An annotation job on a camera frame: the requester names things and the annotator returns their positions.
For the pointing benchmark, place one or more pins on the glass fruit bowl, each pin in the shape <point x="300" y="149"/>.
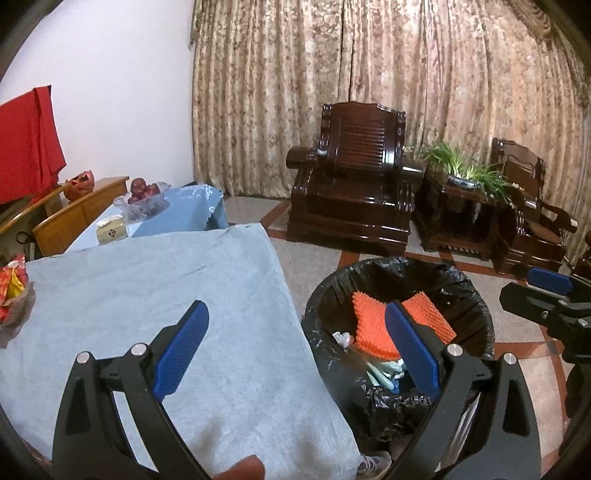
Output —
<point x="143" y="210"/>

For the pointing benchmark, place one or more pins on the blue white paper cup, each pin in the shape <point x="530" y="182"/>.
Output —
<point x="344" y="339"/>

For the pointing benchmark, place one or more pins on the green rubber glove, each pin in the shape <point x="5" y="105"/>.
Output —
<point x="383" y="371"/>

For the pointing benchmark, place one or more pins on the red apple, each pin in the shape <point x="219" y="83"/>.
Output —
<point x="152" y="189"/>
<point x="137" y="186"/>

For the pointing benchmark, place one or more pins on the blue tablecloth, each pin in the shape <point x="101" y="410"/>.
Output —
<point x="184" y="212"/>

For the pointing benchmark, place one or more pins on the yellow snack packet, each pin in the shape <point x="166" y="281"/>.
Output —
<point x="17" y="286"/>

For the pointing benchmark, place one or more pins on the potted green plant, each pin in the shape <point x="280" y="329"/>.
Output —
<point x="443" y="154"/>

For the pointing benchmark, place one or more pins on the grey sneaker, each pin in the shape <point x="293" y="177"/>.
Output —
<point x="374" y="464"/>

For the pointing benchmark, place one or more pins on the red paper bag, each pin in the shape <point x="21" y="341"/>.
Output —
<point x="79" y="184"/>

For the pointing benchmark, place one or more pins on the dark wooden side table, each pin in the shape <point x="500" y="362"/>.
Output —
<point x="457" y="221"/>

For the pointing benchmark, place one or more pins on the glass snack bowl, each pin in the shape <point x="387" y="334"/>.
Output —
<point x="24" y="318"/>

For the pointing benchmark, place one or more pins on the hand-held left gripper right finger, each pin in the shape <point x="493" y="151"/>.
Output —
<point x="413" y="350"/>

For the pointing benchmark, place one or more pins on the orange foam net sleeve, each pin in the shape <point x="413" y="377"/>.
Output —
<point x="369" y="323"/>

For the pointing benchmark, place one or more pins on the grey table blanket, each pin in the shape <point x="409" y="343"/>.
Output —
<point x="138" y="286"/>

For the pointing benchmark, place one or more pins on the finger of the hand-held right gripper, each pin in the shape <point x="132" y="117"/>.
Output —
<point x="531" y="302"/>
<point x="551" y="280"/>

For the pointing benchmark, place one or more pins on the dark wooden armchair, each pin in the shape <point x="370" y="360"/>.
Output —
<point x="531" y="230"/>
<point x="584" y="254"/>
<point x="351" y="203"/>

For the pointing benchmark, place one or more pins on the waste bin with black bag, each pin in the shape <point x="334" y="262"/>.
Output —
<point x="369" y="277"/>

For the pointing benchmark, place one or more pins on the red snack packet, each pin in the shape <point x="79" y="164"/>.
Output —
<point x="5" y="281"/>
<point x="4" y="314"/>

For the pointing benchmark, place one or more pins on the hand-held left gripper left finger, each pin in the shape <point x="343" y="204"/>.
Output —
<point x="180" y="350"/>

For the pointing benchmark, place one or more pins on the red cloth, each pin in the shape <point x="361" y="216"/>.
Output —
<point x="27" y="143"/>

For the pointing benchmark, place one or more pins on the beige patterned curtain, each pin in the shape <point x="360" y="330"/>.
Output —
<point x="277" y="92"/>

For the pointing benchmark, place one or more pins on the person's left hand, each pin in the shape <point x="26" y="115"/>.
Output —
<point x="240" y="468"/>

